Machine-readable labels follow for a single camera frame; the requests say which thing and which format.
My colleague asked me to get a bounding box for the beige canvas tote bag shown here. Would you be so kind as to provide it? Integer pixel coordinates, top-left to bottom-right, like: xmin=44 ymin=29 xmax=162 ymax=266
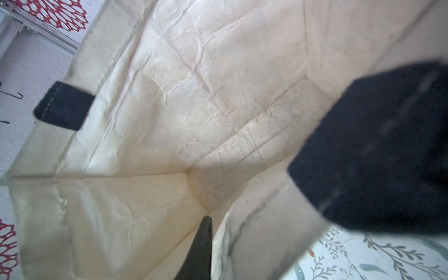
xmin=5 ymin=1 xmax=448 ymax=280

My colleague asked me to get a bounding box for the black wire wall rack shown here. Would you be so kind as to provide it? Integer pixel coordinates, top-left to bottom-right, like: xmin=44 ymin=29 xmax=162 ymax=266
xmin=0 ymin=81 xmax=24 ymax=125

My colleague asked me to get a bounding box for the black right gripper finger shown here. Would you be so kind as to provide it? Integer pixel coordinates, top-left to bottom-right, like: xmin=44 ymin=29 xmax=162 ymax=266
xmin=175 ymin=216 xmax=213 ymax=280

